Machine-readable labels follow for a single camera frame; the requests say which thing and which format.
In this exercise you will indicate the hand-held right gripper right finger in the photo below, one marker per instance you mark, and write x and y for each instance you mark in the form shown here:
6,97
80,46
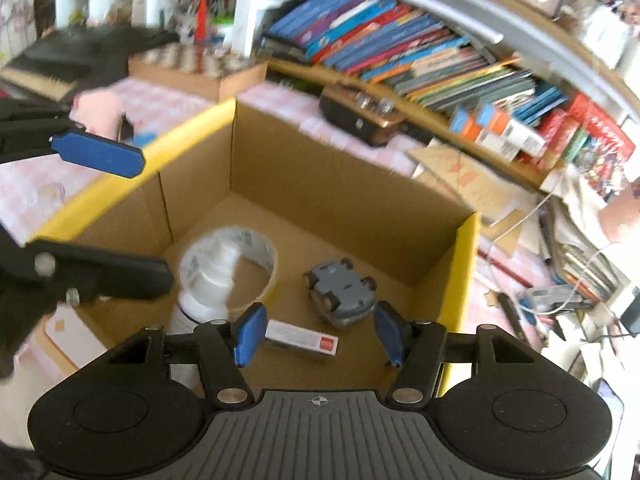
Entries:
392,334

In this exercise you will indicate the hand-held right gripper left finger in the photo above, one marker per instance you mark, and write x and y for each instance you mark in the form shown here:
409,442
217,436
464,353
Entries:
248,334

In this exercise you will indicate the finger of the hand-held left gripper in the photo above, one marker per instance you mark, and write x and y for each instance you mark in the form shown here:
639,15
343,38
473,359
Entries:
120,272
100,155

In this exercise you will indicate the pink plush pig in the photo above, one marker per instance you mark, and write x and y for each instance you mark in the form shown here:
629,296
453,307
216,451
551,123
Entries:
97,110

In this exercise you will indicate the small white box red end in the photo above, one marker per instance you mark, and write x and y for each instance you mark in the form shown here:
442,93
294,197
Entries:
300,337

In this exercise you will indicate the white spray bottle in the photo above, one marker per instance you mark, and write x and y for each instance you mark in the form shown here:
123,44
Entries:
210,290

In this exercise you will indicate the grey toy car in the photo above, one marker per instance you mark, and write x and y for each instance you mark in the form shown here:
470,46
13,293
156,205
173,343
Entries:
340,290

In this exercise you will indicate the clear tape roll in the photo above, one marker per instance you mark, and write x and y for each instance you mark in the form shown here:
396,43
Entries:
260,255

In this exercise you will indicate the yellow cardboard box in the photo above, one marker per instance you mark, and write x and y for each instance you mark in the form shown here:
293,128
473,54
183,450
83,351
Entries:
320,170

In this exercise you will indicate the cream sheet with yellow border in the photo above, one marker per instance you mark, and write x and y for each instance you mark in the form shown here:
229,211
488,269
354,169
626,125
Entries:
70,335

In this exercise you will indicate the black electronic keyboard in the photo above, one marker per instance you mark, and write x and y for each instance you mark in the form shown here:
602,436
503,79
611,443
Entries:
75,55

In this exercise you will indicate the black marker pen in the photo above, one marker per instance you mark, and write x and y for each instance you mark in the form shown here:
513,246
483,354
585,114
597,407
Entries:
511,316

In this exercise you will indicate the red pencil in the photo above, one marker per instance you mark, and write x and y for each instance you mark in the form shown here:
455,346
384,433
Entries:
505,269

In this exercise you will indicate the wooden chessboard box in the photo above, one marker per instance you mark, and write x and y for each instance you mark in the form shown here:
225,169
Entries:
200,67

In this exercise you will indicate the grey blue scissors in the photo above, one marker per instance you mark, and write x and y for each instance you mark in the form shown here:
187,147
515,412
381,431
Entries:
550,299

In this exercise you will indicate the brown cardboard sheets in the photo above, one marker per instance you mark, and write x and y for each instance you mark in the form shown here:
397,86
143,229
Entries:
465,180

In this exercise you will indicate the red tassel ornament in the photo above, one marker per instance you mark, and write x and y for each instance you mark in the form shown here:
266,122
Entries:
203,15

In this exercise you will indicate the white jar with green lid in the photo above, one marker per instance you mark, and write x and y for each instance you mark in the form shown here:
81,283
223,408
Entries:
223,27

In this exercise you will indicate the pile of papers and notebooks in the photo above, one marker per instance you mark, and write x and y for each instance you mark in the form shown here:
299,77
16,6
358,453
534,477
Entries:
575,260

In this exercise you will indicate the white bookshelf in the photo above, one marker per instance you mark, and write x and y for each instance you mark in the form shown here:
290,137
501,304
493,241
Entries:
256,5

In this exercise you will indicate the brown radio with silver knobs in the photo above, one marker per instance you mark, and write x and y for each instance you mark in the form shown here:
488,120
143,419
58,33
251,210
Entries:
360,112

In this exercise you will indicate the pink cylindrical container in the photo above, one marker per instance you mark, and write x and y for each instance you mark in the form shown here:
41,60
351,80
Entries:
620,217

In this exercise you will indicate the red thick book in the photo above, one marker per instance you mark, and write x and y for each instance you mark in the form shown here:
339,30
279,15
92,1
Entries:
595,135

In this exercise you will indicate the row of colourful leaning books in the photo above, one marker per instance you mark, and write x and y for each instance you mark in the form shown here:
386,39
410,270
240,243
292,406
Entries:
400,45

